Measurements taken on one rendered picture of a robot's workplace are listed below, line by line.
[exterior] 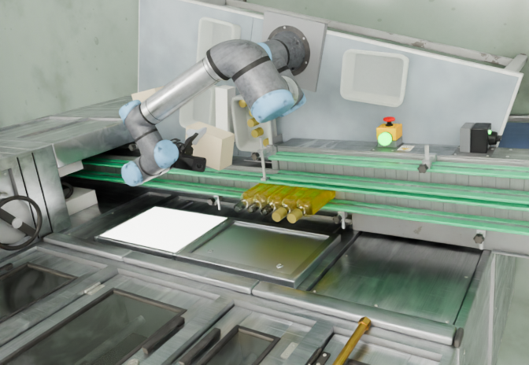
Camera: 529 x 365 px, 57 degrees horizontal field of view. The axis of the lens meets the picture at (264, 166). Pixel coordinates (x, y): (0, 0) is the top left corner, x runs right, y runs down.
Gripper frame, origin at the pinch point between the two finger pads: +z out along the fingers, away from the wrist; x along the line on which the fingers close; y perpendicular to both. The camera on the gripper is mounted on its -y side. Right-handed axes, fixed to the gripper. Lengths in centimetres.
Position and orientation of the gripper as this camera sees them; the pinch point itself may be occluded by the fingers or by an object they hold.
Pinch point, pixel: (206, 146)
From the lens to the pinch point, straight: 176.1
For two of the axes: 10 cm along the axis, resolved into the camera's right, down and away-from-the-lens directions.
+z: 5.3, -3.0, 7.9
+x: -1.2, 9.0, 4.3
